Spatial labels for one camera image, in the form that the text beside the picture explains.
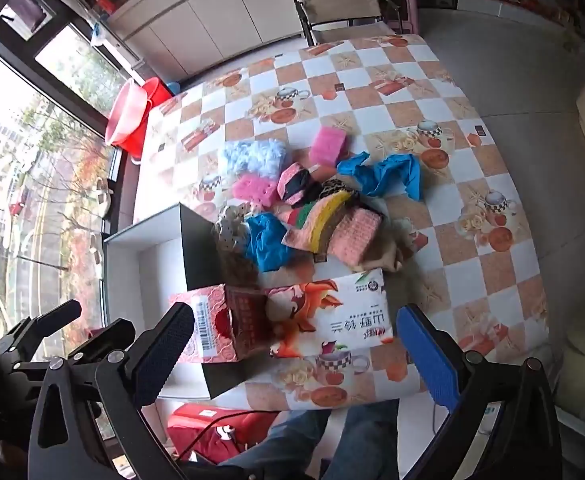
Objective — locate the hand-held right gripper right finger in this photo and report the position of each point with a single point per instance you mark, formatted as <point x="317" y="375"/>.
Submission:
<point x="427" y="360"/>

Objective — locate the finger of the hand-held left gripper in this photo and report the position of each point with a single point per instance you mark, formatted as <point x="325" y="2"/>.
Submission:
<point x="55" y="316"/>
<point x="115" y="332"/>

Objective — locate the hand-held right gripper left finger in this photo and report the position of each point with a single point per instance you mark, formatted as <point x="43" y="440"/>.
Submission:
<point x="167" y="355"/>

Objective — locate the white storage box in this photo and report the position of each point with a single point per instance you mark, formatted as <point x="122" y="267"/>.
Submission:
<point x="142" y="270"/>

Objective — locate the beige cloth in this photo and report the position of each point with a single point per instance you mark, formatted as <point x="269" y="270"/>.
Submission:
<point x="397" y="255"/>

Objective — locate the polka dot scrunchie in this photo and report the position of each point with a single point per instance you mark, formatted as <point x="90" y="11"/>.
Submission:
<point x="227" y="230"/>

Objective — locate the multicolour striped knit sock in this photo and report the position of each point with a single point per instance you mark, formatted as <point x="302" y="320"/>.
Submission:
<point x="357" y="237"/>

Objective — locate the blue mesh cloth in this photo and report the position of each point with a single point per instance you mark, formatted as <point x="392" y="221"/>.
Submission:
<point x="267" y="242"/>

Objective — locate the pink sponge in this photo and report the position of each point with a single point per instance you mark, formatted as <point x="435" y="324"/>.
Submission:
<point x="328" y="146"/>
<point x="255" y="190"/>

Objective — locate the smooth blue cloth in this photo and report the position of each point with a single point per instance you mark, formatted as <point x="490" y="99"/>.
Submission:
<point x="387" y="172"/>

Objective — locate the leopard print scrunchie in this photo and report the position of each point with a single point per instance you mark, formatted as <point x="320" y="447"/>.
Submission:
<point x="340" y="185"/>

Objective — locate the pink black striped sock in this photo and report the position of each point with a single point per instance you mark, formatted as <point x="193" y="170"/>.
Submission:
<point x="292" y="182"/>

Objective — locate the light blue fluffy cloth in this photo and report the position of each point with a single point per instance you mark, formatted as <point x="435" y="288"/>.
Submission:
<point x="255" y="156"/>

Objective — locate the red bag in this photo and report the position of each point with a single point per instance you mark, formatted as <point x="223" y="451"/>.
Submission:
<point x="192" y="425"/>

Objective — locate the red patterned carton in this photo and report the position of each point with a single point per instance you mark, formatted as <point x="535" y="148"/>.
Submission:
<point x="332" y="310"/>

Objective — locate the person's legs in jeans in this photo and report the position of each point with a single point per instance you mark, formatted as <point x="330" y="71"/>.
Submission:
<point x="317" y="440"/>

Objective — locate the beige sofa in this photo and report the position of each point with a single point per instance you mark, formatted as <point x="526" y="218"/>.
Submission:
<point x="582" y="340"/>

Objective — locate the red plastic basin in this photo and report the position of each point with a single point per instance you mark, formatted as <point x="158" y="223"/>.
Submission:
<point x="127" y="110"/>

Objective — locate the red plastic bucket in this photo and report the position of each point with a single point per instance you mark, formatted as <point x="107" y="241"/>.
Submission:
<point x="158" y="91"/>

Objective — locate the checkered printed tablecloth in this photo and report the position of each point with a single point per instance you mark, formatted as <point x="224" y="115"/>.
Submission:
<point x="422" y="100"/>

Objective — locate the white cabinet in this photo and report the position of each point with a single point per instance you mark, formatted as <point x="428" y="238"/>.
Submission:
<point x="207" y="20"/>

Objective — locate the pink plastic stool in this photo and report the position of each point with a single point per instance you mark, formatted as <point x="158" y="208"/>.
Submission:
<point x="405" y="10"/>

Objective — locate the folding chair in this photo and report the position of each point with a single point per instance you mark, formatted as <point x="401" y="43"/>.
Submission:
<point x="337" y="2"/>

